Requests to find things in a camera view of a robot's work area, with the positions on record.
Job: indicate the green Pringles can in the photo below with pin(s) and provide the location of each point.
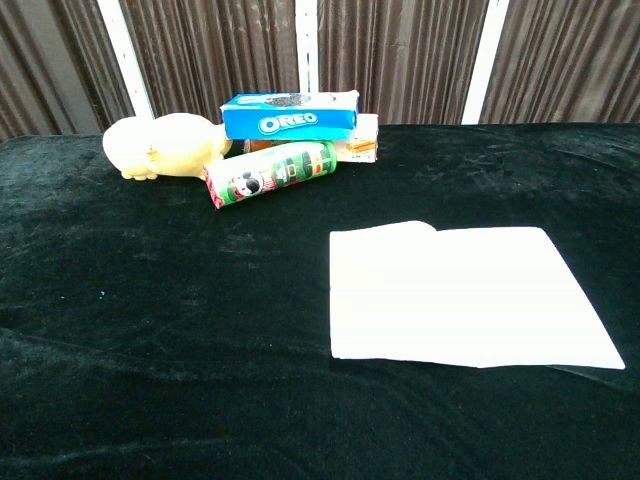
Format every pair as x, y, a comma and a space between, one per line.
272, 172

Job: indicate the white and orange snack box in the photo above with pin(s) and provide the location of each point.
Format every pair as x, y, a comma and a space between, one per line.
362, 142

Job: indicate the blue Oreo cookie box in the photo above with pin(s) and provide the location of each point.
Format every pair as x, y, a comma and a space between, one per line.
290, 120

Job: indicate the white folded cloth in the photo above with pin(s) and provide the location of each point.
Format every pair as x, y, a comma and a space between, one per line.
450, 295

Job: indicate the dark green velvet tablecloth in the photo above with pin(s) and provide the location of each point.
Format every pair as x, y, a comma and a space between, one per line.
200, 325

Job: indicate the yellow plush toy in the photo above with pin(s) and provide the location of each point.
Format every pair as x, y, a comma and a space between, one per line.
165, 145

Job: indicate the brown pleated curtain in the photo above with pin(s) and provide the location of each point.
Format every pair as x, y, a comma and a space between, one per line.
400, 55

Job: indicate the white frame post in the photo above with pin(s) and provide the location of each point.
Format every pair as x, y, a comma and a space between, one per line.
484, 62
307, 47
127, 57

